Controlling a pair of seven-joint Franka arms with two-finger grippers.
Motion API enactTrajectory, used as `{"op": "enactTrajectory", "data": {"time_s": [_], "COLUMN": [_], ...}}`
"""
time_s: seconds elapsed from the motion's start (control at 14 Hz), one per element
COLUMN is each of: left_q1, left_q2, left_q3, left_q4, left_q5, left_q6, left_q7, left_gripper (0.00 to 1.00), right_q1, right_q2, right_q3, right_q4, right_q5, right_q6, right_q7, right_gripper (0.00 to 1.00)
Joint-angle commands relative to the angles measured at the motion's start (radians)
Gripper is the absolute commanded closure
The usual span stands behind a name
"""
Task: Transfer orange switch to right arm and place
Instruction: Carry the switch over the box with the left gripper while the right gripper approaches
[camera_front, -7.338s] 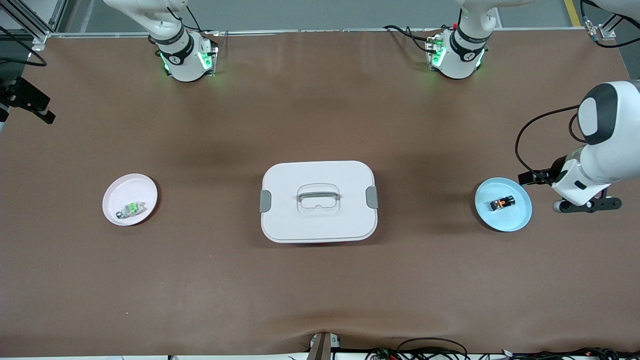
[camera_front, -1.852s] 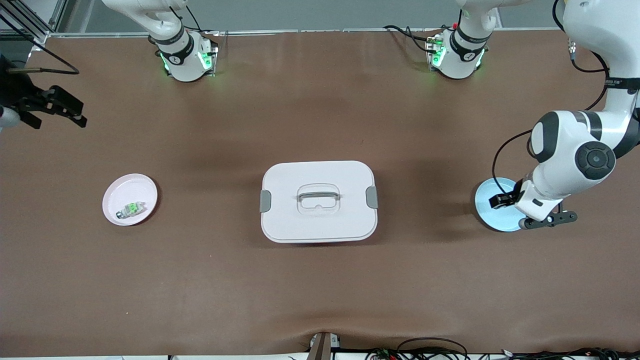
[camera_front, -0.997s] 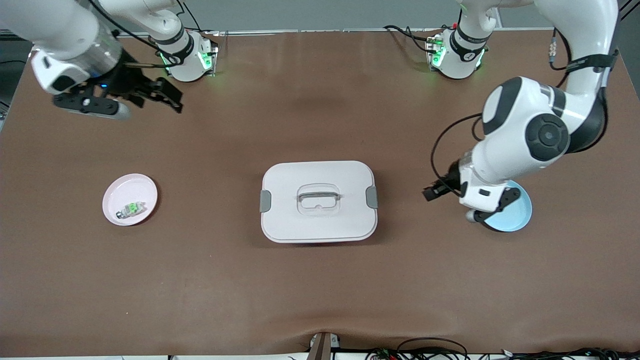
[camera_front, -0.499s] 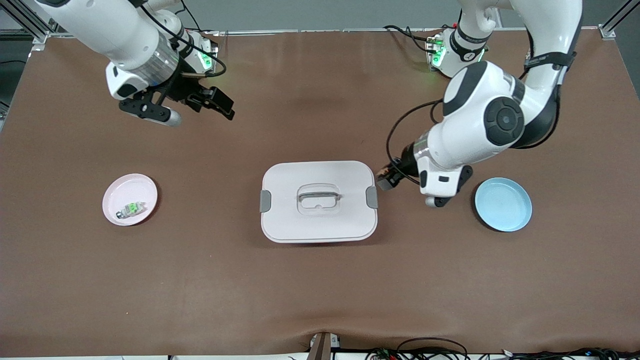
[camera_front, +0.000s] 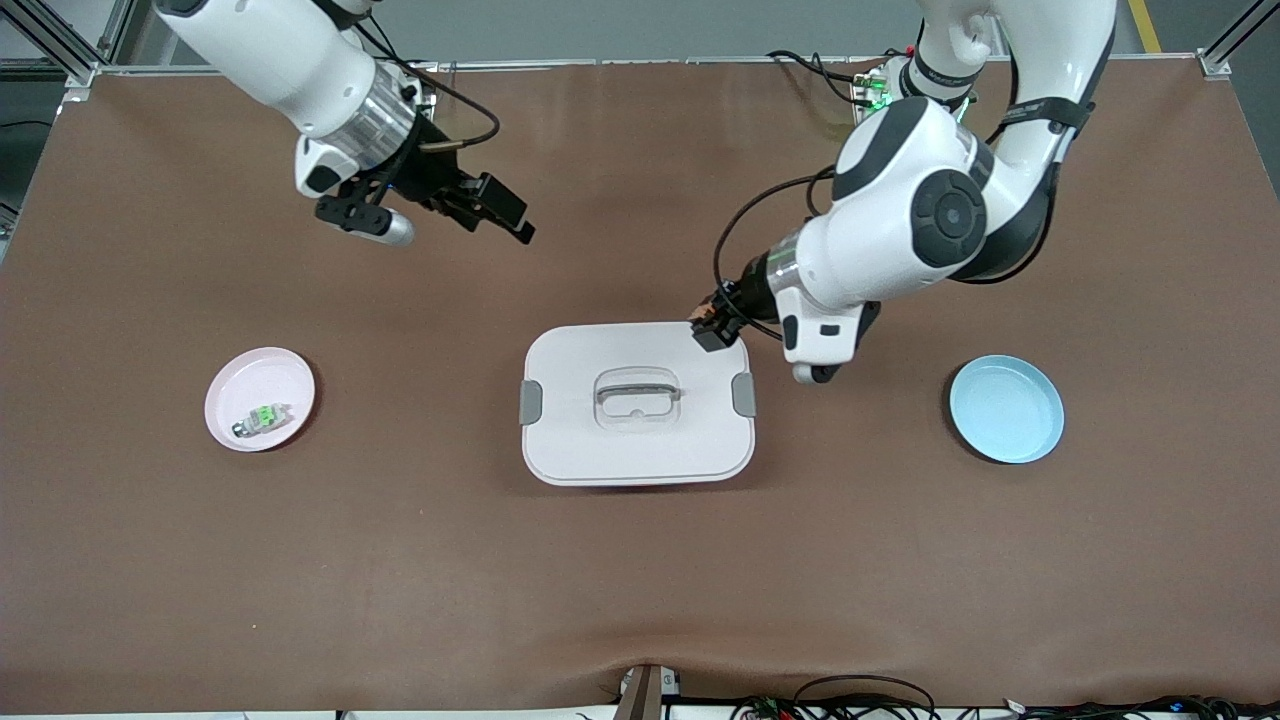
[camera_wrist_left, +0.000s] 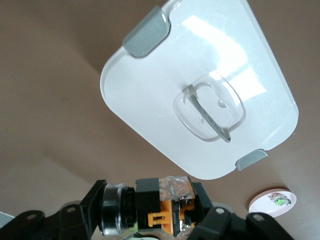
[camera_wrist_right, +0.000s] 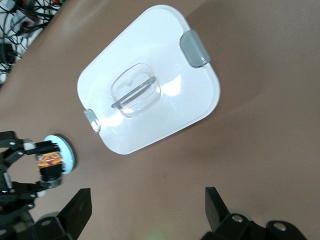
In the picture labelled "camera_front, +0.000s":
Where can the grey metal bracket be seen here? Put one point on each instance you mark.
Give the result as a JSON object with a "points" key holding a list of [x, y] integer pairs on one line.
{"points": [[645, 695]]}

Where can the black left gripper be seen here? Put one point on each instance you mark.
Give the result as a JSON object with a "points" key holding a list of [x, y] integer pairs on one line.
{"points": [[742, 294]]}

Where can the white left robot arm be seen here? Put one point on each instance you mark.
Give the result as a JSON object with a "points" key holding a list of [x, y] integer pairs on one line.
{"points": [[900, 230]]}

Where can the light blue round plate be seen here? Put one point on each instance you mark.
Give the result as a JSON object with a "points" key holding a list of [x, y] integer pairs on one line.
{"points": [[1005, 410]]}

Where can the brown table mat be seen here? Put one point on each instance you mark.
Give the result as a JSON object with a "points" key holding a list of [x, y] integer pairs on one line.
{"points": [[640, 560]]}

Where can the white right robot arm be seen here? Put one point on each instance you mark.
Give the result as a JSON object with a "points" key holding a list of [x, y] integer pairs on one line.
{"points": [[280, 50]]}

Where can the aluminium frame post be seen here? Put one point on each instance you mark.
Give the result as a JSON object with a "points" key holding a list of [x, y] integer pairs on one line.
{"points": [[1215, 65], [80, 75]]}

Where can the silver table edge rail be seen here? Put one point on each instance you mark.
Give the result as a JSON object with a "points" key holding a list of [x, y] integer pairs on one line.
{"points": [[650, 62]]}

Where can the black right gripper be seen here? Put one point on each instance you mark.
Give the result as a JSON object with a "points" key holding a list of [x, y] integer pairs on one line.
{"points": [[434, 172]]}

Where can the green and white switch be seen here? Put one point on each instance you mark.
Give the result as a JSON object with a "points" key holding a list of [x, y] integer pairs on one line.
{"points": [[265, 415]]}

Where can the white lidded storage box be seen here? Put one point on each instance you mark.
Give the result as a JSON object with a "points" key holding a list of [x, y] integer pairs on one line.
{"points": [[640, 450]]}

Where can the pink round plate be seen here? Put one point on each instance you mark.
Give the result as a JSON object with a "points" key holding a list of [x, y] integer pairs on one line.
{"points": [[270, 375]]}

